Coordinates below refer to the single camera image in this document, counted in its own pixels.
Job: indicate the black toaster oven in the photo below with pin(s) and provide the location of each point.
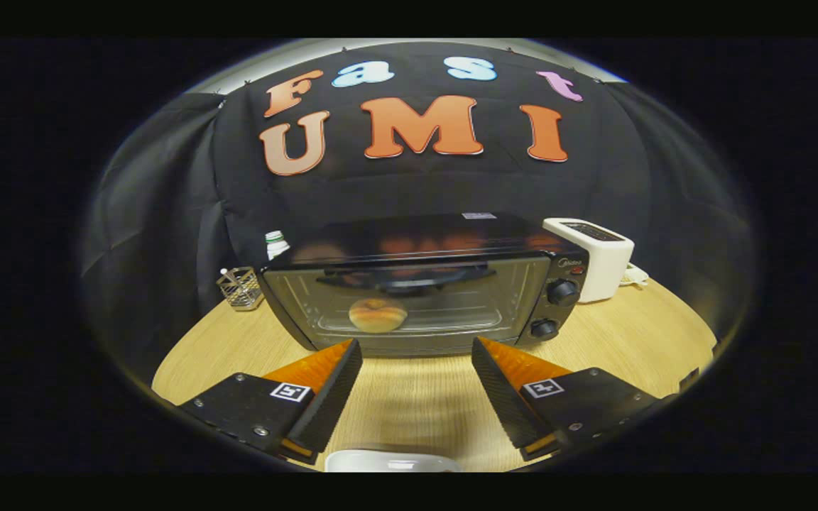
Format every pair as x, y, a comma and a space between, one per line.
451, 248

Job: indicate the black backdrop cloth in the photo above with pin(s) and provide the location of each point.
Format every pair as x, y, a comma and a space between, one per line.
416, 184

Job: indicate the sugared orange donut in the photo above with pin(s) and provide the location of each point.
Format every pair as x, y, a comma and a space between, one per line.
378, 315

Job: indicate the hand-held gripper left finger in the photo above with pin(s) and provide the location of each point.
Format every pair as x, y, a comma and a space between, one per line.
331, 401

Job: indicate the white plate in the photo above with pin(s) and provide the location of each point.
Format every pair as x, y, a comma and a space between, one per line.
391, 463

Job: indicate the white bread toaster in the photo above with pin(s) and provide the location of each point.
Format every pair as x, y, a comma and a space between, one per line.
604, 262

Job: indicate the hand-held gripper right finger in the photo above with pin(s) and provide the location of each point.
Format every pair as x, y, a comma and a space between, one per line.
501, 397

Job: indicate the white bottle with green cap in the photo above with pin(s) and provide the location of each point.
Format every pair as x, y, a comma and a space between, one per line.
277, 246

